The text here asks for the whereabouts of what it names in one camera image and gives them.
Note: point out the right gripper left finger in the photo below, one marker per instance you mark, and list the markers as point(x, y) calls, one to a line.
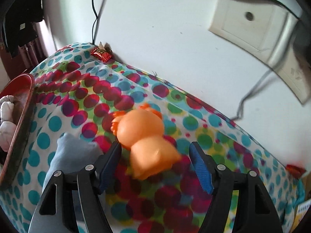
point(55, 209)

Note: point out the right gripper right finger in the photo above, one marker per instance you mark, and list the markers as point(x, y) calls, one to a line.
point(255, 209)

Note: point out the blue sock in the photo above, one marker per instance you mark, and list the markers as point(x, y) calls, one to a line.
point(72, 154)

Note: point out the white towel sock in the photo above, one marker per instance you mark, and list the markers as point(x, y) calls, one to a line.
point(7, 131)

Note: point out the orange rubber pig toy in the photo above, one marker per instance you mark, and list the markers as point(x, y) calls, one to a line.
point(141, 132)

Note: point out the round red tray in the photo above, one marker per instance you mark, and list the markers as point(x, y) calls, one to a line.
point(22, 89)

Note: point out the yellow cartoon box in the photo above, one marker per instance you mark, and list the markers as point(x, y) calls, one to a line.
point(300, 213)

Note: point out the red snack packet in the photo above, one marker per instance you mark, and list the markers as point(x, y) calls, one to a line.
point(295, 171)

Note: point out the colourful polka dot cloth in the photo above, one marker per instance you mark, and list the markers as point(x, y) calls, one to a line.
point(84, 101)

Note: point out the red candy wrapper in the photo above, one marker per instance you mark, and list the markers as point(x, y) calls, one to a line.
point(102, 52)

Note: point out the dark hanging clothes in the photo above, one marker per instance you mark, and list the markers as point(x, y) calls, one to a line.
point(17, 19)

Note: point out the white wall socket plate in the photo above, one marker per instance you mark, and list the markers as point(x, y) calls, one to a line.
point(266, 31)

